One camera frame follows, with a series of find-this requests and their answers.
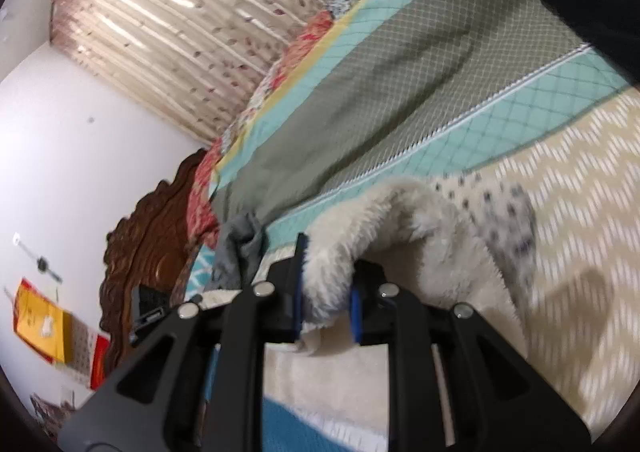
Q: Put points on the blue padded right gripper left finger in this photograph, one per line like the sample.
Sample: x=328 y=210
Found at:
x=266 y=312

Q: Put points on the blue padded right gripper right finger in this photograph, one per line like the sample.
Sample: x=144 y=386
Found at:
x=422 y=360

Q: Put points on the white fleece patterned garment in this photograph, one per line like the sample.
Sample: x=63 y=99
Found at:
x=454 y=240

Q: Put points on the carved wooden headboard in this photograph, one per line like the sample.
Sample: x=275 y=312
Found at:
x=149 y=247

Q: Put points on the grey garment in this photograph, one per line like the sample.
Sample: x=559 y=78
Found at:
x=239 y=251

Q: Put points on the red floral pillow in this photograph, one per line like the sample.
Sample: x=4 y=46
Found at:
x=201 y=222

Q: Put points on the patterned blue teal bedsheet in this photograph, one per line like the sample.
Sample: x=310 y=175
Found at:
x=493 y=89

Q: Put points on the beige floral curtain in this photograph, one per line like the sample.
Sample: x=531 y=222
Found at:
x=195 y=63

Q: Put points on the yellow red wall calendar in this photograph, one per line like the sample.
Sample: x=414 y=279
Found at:
x=59 y=337

